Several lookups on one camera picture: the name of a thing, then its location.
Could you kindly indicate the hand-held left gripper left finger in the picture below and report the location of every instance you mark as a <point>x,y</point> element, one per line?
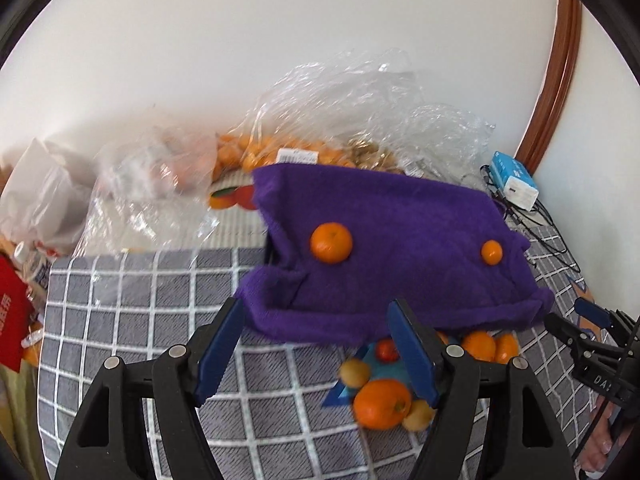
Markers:
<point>217,355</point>

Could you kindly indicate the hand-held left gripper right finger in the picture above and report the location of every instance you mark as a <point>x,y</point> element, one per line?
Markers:
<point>412,350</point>

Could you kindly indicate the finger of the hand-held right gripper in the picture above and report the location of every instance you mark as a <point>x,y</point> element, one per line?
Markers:
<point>592,311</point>
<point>565,329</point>

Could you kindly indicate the small red fruit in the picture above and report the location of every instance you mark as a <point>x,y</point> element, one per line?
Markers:
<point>386,351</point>

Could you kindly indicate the small orange kumquat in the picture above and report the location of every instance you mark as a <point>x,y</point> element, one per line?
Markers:
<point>491,252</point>
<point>442,337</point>
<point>506,349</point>
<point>478,346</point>

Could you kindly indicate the large mandarin orange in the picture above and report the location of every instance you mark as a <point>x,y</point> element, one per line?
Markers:
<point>382,404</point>
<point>331,242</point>

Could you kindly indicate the small yellow-green fruit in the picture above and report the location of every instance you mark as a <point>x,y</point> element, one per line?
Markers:
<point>354,372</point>
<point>420,415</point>

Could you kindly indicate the purple towel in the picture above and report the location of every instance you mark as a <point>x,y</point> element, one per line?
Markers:
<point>400,220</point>

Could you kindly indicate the person's right hand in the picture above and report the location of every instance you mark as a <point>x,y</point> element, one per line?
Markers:
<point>597,440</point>

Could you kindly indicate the blue star patch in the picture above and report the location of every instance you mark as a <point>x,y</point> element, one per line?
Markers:
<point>340,395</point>

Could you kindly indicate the grey checked blanket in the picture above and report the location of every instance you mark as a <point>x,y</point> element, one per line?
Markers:
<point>125,310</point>

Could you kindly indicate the blue and white box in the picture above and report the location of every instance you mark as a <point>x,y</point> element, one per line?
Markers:
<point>515,180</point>

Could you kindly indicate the fruit print cardboard box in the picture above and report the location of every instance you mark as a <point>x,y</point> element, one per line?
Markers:
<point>235,197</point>

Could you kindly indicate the clear plastic bag of fruit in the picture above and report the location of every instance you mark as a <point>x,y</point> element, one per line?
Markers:
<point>150,185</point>

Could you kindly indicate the clear plastic bottle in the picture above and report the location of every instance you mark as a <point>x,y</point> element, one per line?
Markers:
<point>32,265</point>

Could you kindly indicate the red paper bag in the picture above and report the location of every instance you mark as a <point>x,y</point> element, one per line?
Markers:
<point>12,310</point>

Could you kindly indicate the white plastic bag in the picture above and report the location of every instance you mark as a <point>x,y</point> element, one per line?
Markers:
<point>40,195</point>

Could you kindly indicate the clear plastic bag of oranges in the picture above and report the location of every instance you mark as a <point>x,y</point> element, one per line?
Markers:
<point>325,110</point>

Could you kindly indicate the brown wooden door frame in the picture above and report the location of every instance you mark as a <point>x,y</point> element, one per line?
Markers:
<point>557,85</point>

